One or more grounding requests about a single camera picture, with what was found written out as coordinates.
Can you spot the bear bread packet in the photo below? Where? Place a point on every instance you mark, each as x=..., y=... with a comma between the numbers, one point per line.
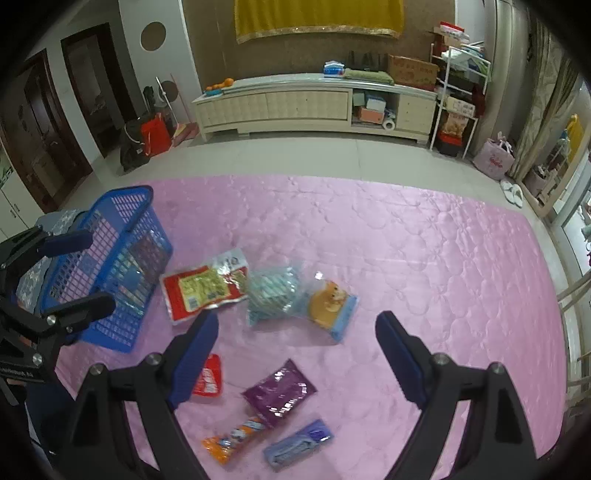
x=330, y=304

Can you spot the purple snack packet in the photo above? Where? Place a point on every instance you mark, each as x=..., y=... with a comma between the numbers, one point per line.
x=279, y=392

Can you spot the pink quilted tablecloth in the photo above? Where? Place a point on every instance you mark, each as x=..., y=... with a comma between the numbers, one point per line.
x=415, y=277

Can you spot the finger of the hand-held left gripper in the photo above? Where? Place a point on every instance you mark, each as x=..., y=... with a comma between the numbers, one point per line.
x=85, y=309
x=69, y=242

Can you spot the blue tissue box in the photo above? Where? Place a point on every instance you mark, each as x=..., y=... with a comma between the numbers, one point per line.
x=334, y=68

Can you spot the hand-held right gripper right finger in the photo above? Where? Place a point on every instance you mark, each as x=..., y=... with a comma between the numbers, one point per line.
x=401, y=360

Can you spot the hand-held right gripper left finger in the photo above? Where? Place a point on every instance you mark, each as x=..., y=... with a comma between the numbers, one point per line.
x=196, y=355

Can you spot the white mop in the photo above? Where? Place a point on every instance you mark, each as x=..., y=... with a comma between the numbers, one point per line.
x=164, y=99

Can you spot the pink tote bag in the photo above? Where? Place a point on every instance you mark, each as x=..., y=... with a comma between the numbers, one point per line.
x=494, y=159

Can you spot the white slippers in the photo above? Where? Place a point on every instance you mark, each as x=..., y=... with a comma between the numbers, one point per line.
x=512, y=194

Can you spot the small red snack packet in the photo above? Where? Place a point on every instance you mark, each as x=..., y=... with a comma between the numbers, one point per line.
x=210, y=376

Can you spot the white cupboard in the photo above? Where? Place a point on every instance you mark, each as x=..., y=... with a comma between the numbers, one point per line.
x=14, y=198

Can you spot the large red yellow-label packet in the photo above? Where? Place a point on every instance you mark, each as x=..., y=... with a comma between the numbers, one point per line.
x=198, y=288

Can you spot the red bag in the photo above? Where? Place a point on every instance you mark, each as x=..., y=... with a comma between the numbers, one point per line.
x=156, y=136

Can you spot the yellow cloth cover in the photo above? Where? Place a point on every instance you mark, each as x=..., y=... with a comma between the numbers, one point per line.
x=318, y=16

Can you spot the plate of oranges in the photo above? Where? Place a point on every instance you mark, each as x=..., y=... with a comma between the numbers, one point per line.
x=220, y=86

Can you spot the black bag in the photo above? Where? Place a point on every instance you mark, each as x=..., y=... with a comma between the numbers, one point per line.
x=134, y=147

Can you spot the blue plastic basket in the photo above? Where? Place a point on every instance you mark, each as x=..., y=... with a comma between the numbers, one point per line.
x=138, y=191

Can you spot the dark wooden door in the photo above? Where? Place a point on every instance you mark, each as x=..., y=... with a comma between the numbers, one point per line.
x=111, y=83
x=41, y=129

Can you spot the brown cardboard box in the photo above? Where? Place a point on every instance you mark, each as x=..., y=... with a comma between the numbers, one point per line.
x=413, y=71

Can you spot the orange long snack packet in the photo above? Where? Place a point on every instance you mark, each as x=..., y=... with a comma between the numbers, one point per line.
x=233, y=438

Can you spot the green folded cloth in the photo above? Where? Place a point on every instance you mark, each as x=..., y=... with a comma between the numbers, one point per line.
x=368, y=76

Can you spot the broom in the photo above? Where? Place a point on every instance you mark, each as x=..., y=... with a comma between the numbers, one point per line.
x=182, y=131

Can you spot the teal snack packet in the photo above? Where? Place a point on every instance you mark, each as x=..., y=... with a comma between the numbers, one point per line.
x=274, y=295

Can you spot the round brown wall decor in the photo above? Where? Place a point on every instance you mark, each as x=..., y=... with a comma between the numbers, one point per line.
x=171, y=90
x=153, y=36

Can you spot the white metal rack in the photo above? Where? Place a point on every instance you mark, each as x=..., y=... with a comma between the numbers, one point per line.
x=457, y=101

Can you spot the standing air conditioner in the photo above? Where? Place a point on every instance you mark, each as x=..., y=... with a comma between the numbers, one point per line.
x=512, y=55

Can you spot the light blue snack packet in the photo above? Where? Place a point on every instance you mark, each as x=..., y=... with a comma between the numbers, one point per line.
x=298, y=445

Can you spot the patterned curtain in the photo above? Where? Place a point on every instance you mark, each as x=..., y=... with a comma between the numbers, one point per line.
x=545, y=101

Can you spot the cream TV cabinet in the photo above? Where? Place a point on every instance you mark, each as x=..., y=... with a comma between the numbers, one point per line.
x=277, y=108

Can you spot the chair with grey cover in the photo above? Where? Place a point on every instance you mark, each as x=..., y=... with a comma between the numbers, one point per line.
x=64, y=220

